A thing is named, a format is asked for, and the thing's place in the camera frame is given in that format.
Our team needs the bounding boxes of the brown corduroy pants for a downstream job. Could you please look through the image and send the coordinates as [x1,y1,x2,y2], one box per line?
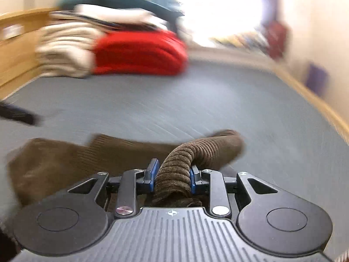
[7,129,244,207]

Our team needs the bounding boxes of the cream folded blanket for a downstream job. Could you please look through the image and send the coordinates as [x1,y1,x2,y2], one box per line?
[35,22,106,78]

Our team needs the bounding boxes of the grey quilted bed cover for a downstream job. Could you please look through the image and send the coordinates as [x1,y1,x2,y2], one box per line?
[1,62,348,258]

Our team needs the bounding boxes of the white and navy folded clothes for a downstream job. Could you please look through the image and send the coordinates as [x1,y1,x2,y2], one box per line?
[49,4,168,31]

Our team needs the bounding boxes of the dark teal garment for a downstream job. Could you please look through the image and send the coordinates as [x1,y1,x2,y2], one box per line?
[57,0,184,22]

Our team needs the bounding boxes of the red folded blanket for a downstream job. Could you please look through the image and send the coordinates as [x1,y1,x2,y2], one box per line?
[93,30,188,76]

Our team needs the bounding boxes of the purple box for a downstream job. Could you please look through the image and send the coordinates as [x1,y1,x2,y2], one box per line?
[305,63,328,97]

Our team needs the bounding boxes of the dark red cushion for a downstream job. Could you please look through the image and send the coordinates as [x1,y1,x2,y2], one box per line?
[266,21,289,60]

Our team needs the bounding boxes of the wooden bed frame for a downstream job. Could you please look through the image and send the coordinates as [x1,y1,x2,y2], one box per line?
[1,8,348,142]

